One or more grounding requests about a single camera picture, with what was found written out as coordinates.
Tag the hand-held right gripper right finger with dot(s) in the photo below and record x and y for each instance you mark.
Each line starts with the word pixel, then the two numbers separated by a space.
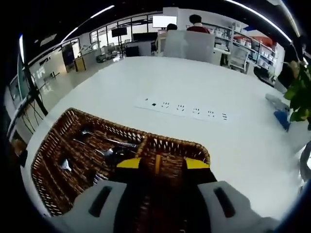
pixel 218 206

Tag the brown wicker storage tray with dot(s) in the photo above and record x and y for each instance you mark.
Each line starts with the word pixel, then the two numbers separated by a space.
pixel 48 157

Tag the long ceiling light strip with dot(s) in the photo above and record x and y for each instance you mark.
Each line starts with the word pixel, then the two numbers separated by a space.
pixel 267 17

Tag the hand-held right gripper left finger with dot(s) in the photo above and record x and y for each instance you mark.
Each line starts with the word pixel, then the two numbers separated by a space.
pixel 97 206

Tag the upright light tube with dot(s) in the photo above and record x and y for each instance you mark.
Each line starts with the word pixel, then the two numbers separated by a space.
pixel 21 48

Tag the frosted desk partition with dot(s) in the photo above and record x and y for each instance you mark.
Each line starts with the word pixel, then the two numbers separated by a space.
pixel 189 44

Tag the white wall screen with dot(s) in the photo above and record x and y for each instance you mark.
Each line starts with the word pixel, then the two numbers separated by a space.
pixel 164 21

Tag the short ceiling light strip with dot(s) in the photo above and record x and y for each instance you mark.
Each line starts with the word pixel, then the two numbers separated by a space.
pixel 85 21

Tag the dark blue display board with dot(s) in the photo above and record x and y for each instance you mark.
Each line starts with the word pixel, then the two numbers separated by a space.
pixel 68 55

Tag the green potted plant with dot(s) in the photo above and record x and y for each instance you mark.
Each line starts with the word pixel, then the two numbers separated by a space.
pixel 298 97

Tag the black curved object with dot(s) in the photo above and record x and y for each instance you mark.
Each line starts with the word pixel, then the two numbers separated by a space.
pixel 306 160

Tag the white storage shelves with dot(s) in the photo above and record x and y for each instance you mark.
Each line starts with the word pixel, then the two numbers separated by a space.
pixel 247 48

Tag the white power strip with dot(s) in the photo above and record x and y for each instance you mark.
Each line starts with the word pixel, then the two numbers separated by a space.
pixel 182 109

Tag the black light stand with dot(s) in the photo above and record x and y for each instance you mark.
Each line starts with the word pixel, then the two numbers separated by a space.
pixel 34 89

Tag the black monitor on stand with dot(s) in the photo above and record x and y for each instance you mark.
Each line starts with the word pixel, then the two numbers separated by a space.
pixel 119 32

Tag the clear plastic packet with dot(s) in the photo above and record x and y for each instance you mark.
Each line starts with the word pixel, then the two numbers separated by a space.
pixel 277 100

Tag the steel spoon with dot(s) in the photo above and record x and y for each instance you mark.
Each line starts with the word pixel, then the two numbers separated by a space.
pixel 85 133
pixel 109 151

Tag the yellow cabinet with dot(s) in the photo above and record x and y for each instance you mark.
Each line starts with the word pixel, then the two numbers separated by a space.
pixel 79 64

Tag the wide black monitor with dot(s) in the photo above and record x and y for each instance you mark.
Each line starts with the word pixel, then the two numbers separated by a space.
pixel 143 37

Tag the blue packet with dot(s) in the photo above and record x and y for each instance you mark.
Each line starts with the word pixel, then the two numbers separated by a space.
pixel 283 120

